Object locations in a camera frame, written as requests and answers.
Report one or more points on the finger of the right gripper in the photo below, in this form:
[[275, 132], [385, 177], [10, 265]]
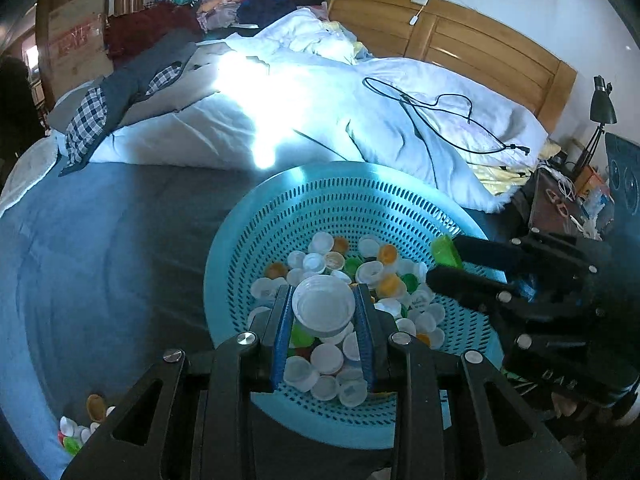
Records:
[[491, 297], [540, 254]]

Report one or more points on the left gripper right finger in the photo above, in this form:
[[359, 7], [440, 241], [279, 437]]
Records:
[[373, 329]]

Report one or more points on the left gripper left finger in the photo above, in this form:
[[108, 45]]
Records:
[[280, 328]]

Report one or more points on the green bottle cap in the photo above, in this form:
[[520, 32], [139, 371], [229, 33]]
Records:
[[445, 253]]

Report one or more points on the large white lid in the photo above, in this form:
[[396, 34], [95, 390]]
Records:
[[324, 305]]

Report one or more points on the black desk lamp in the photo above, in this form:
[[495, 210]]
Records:
[[602, 113]]

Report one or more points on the blue grey bed blanket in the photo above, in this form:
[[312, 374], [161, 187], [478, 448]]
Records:
[[101, 272]]

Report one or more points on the white duvet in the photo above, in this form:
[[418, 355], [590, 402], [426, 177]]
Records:
[[297, 93]]

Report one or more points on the wooden headboard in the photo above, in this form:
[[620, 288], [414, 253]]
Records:
[[466, 42]]

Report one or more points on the plaid and denim clothing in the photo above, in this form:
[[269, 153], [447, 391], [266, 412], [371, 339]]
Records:
[[166, 78]]

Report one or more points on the pile of clothes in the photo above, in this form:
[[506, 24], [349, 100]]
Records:
[[127, 35]]

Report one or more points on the cardboard box red print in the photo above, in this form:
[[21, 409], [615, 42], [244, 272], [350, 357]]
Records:
[[77, 51]]

